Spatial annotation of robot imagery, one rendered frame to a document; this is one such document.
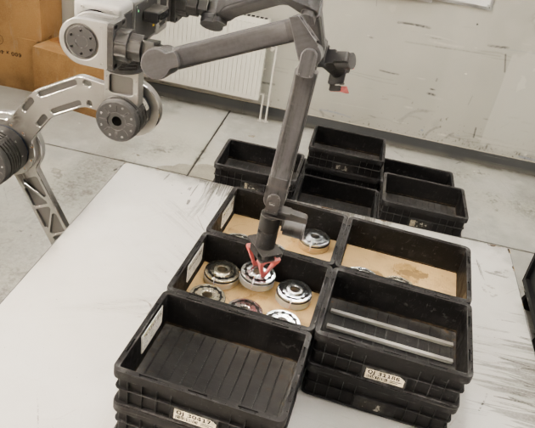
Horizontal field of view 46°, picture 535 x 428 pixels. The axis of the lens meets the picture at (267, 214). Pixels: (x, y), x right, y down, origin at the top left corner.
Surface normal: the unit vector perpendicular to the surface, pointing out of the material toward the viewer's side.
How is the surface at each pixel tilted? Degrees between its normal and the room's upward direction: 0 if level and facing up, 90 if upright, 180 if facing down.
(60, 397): 0
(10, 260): 0
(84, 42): 90
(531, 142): 90
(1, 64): 90
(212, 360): 0
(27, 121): 90
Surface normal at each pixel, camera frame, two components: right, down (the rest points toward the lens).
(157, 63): -0.16, 0.35
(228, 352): 0.15, -0.84
